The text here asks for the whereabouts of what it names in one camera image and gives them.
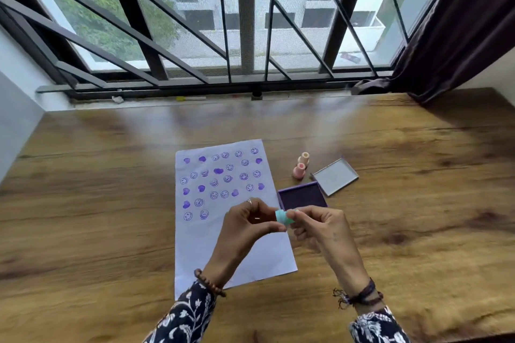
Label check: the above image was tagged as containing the person's right hand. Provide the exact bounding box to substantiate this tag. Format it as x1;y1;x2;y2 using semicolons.
286;205;373;297

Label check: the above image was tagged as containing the person's left hand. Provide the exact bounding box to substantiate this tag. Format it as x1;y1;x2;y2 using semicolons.
201;197;287;289

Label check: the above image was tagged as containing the small teal stamp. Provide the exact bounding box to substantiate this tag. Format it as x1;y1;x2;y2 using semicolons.
275;209;297;226

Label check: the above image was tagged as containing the person's left forearm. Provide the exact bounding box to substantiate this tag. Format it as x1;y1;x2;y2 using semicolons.
143;272;227;343

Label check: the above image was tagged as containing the person's right forearm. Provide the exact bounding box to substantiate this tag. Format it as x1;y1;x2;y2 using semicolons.
335;284;412;343

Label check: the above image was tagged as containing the purple ink pad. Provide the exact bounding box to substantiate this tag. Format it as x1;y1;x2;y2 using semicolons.
277;181;328;212

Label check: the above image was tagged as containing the clear ink pad lid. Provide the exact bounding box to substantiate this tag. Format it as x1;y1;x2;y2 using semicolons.
311;157;359;197

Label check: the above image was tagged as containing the white paper with purple stamps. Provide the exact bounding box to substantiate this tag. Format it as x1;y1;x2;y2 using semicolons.
174;139;299;300

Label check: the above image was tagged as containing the white building outside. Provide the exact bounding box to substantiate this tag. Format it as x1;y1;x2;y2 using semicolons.
121;0;405;71

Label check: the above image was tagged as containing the black metal window grille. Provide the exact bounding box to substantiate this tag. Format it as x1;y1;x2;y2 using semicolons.
0;0;464;100

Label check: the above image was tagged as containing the dark purple curtain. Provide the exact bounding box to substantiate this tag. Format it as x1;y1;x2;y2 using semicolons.
351;0;515;105

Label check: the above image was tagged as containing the green tree outside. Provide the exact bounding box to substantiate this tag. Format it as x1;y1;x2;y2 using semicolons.
35;0;182;63

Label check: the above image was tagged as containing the brown beaded bracelet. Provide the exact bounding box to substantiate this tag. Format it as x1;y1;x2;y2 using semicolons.
193;268;227;298

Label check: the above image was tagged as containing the dark thread bracelet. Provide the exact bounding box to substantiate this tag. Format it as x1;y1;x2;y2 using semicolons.
333;278;384;310

